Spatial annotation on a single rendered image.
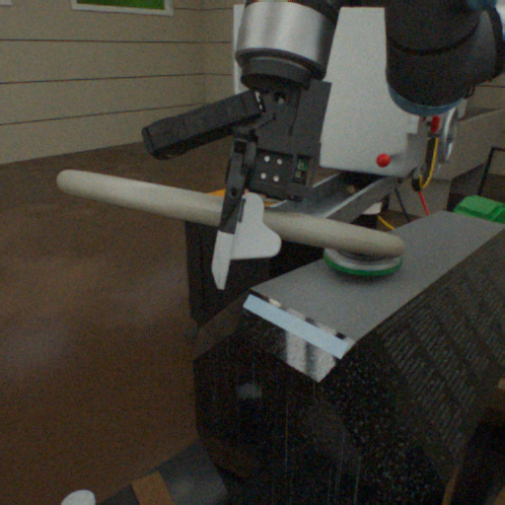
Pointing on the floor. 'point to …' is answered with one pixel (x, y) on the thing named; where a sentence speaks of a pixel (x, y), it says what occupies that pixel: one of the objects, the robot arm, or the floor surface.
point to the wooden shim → (152, 490)
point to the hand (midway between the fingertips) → (217, 271)
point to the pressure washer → (491, 211)
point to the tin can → (80, 498)
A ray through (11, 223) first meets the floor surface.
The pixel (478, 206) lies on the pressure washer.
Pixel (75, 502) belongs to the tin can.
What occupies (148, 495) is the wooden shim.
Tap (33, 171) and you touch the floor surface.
